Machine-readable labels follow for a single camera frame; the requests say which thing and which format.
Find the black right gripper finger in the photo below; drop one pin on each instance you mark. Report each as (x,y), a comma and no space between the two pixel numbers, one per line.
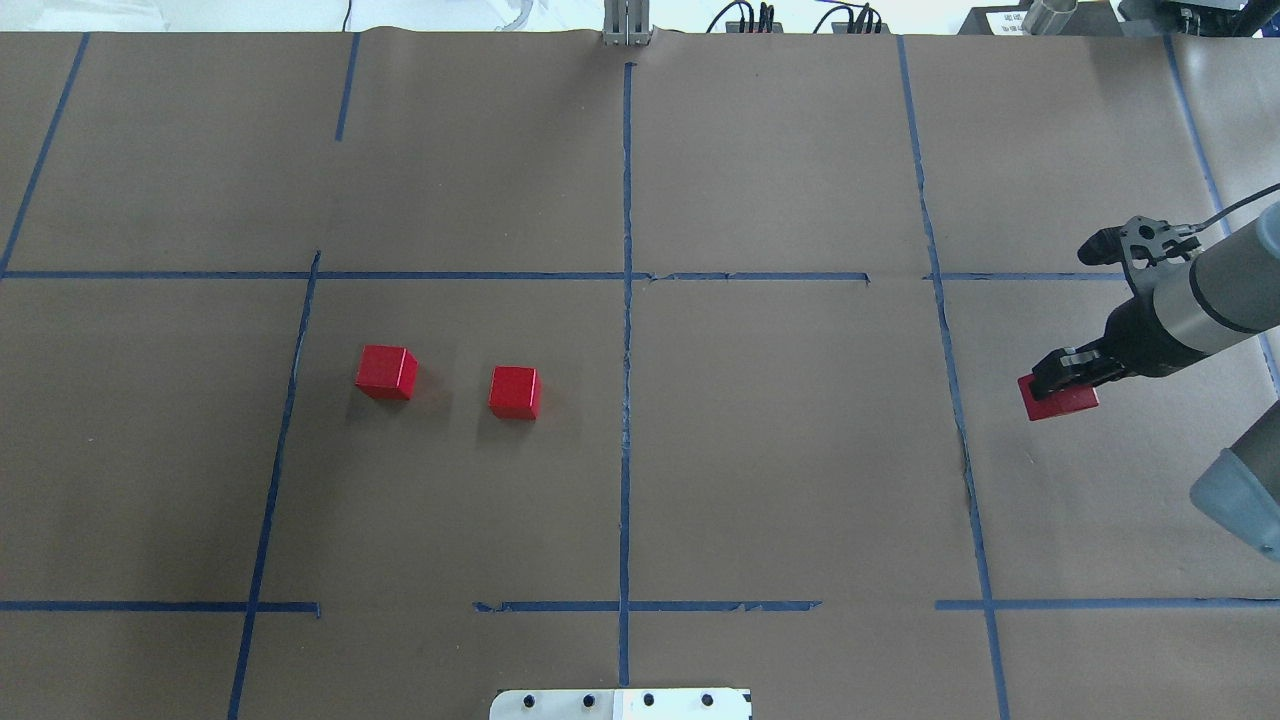
(1070,367)

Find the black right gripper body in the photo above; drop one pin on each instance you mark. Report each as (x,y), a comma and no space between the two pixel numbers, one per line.
(1133,338)

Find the red block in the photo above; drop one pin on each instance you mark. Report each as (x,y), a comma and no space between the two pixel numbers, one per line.
(515,393)
(1073,399)
(387,372)

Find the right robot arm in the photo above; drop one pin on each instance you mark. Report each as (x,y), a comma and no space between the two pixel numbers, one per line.
(1188,303)

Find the aluminium frame post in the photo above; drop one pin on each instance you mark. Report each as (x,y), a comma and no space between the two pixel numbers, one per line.
(627,23)

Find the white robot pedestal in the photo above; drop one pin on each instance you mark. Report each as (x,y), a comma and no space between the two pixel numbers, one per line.
(623,703)

